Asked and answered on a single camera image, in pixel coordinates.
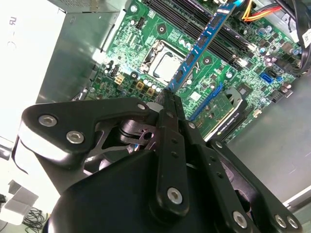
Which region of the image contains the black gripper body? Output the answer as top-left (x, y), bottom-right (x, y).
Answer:
top-left (43, 150), bottom-right (244, 233)

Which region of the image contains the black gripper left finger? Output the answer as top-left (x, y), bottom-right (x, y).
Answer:
top-left (17, 89), bottom-right (190, 216)

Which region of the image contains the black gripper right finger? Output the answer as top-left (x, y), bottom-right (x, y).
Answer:
top-left (173, 93), bottom-right (304, 233)

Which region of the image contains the blue RAM stick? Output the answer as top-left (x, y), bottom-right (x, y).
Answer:
top-left (167, 0), bottom-right (238, 92)

